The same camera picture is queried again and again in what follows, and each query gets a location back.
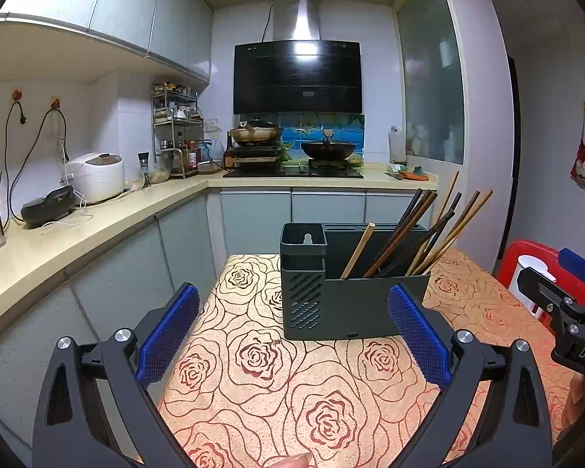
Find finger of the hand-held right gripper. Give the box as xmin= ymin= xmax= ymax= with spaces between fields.
xmin=516 ymin=264 xmax=585 ymax=336
xmin=558 ymin=248 xmax=585 ymax=287

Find glass jar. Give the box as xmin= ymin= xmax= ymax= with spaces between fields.
xmin=151 ymin=153 xmax=171 ymax=183

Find red plastic chair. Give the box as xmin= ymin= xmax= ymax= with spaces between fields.
xmin=496 ymin=240 xmax=585 ymax=323

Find steel hood chimney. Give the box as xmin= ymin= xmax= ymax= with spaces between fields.
xmin=273 ymin=0 xmax=321 ymax=42

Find grey kitchen cabinets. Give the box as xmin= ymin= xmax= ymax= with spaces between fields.
xmin=0 ymin=0 xmax=213 ymax=83
xmin=0 ymin=190 xmax=437 ymax=449

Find reddish brown wooden chopstick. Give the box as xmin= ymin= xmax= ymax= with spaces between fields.
xmin=362 ymin=188 xmax=424 ymax=278

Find white power cable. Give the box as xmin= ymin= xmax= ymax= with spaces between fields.
xmin=41 ymin=190 xmax=91 ymax=230

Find black door frame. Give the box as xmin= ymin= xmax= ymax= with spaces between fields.
xmin=507 ymin=56 xmax=522 ymax=239

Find golden pan with lid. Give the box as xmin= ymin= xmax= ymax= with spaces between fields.
xmin=229 ymin=118 xmax=284 ymax=144

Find grey upper kitchen cabinets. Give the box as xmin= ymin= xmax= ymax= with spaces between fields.
xmin=0 ymin=0 xmax=213 ymax=83

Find orange and green kitchen tool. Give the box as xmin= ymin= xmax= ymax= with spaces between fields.
xmin=385 ymin=166 xmax=427 ymax=181

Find white rice cooker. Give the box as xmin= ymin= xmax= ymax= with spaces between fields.
xmin=66 ymin=152 xmax=125 ymax=204

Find black electric grill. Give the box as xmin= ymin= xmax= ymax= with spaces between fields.
xmin=21 ymin=185 xmax=76 ymax=227

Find black glass gas stove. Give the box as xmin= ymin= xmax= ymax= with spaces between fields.
xmin=223 ymin=160 xmax=365 ymax=179

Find person's left hand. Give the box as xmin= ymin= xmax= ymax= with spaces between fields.
xmin=259 ymin=452 xmax=314 ymax=468

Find black wok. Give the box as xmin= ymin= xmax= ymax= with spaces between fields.
xmin=301 ymin=129 xmax=358 ymax=161

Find frosted glass sliding door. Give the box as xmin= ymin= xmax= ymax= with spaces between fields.
xmin=396 ymin=0 xmax=466 ymax=165

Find light bamboo chopstick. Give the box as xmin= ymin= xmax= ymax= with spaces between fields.
xmin=434 ymin=170 xmax=460 ymax=227
xmin=340 ymin=222 xmax=376 ymax=280
xmin=406 ymin=244 xmax=427 ymax=277
xmin=424 ymin=188 xmax=494 ymax=276

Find beige kitchen countertop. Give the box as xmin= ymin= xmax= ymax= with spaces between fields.
xmin=0 ymin=168 xmax=438 ymax=332

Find dark grey utensil holder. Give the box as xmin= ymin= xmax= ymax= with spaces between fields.
xmin=279 ymin=222 xmax=431 ymax=341

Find blue backsplash picture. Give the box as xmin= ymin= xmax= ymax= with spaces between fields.
xmin=279 ymin=113 xmax=365 ymax=161

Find metal spice rack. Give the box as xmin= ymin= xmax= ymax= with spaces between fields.
xmin=151 ymin=83 xmax=206 ymax=179

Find rose patterned tablecloth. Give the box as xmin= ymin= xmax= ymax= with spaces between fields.
xmin=158 ymin=248 xmax=578 ymax=468

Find black hanging cable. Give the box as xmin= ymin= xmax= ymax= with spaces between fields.
xmin=10 ymin=108 xmax=68 ymax=221
xmin=4 ymin=101 xmax=30 ymax=221

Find black range hood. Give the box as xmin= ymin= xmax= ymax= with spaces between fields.
xmin=233 ymin=40 xmax=362 ymax=115

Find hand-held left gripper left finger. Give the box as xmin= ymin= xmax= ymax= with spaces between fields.
xmin=32 ymin=282 xmax=202 ymax=468

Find white plastic bottle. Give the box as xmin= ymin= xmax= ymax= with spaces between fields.
xmin=389 ymin=126 xmax=408 ymax=164

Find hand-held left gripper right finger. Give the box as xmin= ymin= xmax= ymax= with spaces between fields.
xmin=385 ymin=284 xmax=555 ymax=468

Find white electric kettle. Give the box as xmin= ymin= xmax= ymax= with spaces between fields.
xmin=511 ymin=255 xmax=559 ymax=320

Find dark wooden chopstick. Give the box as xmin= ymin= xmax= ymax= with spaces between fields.
xmin=394 ymin=211 xmax=456 ymax=276
xmin=417 ymin=190 xmax=482 ymax=276
xmin=402 ymin=192 xmax=464 ymax=276
xmin=385 ymin=192 xmax=440 ymax=276
xmin=378 ymin=190 xmax=431 ymax=276

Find red floral hanging cloth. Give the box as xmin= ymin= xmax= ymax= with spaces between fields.
xmin=570 ymin=107 xmax=585 ymax=188

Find person's right hand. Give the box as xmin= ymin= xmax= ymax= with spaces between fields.
xmin=562 ymin=373 xmax=585 ymax=433

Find grey lower kitchen cabinets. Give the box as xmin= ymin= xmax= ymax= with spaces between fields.
xmin=0 ymin=190 xmax=437 ymax=449

